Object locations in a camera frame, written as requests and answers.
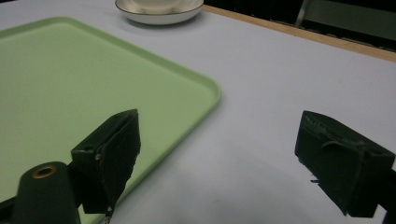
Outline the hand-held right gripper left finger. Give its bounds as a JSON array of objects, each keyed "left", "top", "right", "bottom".
[{"left": 70, "top": 108, "right": 142, "bottom": 223}]

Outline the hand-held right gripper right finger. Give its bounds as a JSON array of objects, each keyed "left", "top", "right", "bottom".
[{"left": 294, "top": 110, "right": 396, "bottom": 218}]

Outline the white ceramic bowl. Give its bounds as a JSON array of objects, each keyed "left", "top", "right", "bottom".
[{"left": 114, "top": 0, "right": 205, "bottom": 26}]

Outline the grey metal stand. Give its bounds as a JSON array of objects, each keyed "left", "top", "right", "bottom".
[{"left": 294, "top": 0, "right": 396, "bottom": 42}]

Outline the light green plastic tray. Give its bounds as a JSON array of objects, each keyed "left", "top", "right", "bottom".
[{"left": 0, "top": 16, "right": 222, "bottom": 224}]

